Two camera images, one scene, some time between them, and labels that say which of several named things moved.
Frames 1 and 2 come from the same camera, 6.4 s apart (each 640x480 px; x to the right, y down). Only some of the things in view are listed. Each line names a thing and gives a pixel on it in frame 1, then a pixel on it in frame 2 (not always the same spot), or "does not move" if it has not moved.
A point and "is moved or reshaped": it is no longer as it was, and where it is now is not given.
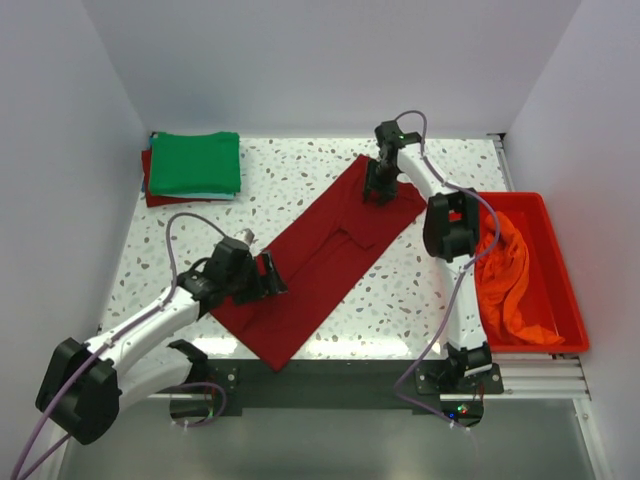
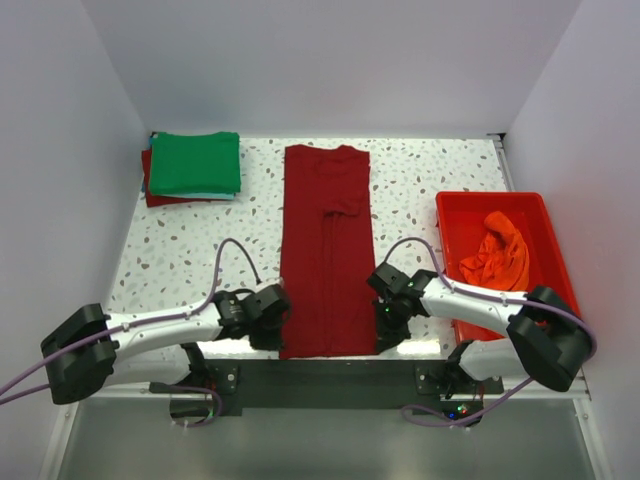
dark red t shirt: (319, 255) is moved or reshaped
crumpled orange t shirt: (500, 279) does not move
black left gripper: (267, 275) to (267, 338)
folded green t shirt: (202, 163) does not move
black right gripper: (380, 185) to (390, 334)
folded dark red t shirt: (153, 200) does not move
